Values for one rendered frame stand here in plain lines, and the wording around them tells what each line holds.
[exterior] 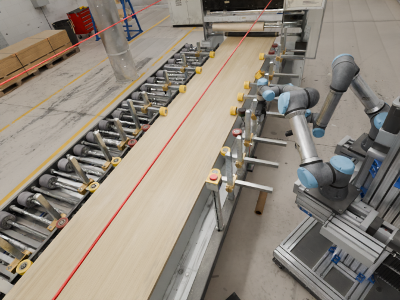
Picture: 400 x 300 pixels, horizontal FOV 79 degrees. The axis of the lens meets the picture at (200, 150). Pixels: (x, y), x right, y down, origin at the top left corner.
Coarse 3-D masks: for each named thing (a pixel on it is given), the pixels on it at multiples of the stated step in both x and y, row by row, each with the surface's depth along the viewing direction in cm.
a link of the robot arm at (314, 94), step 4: (288, 84) 171; (280, 88) 169; (284, 88) 166; (288, 88) 161; (292, 88) 156; (296, 88) 152; (300, 88) 148; (304, 88) 142; (308, 88) 134; (312, 88) 134; (280, 92) 170; (284, 92) 166; (312, 92) 131; (316, 92) 132; (312, 96) 130; (316, 96) 131; (312, 100) 131; (316, 100) 132; (312, 104) 132; (308, 108) 135
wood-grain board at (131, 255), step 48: (240, 48) 347; (192, 96) 263; (144, 144) 213; (192, 144) 205; (96, 192) 178; (144, 192) 172; (192, 192) 167; (144, 240) 145; (48, 288) 131; (96, 288) 128; (144, 288) 125
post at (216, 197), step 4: (212, 192) 139; (216, 192) 137; (212, 196) 142; (216, 196) 140; (212, 200) 144; (216, 200) 143; (216, 204) 146; (220, 204) 149; (216, 208) 148; (220, 208) 151; (216, 212) 151; (220, 212) 153; (216, 216) 155; (220, 216) 155; (216, 220) 159; (220, 220) 157; (220, 224) 160; (216, 228) 165; (220, 228) 164
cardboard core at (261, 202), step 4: (260, 192) 261; (264, 192) 259; (260, 196) 256; (264, 196) 255; (260, 200) 252; (264, 200) 253; (260, 204) 248; (264, 204) 252; (256, 208) 247; (260, 208) 245; (256, 212) 249; (260, 212) 249
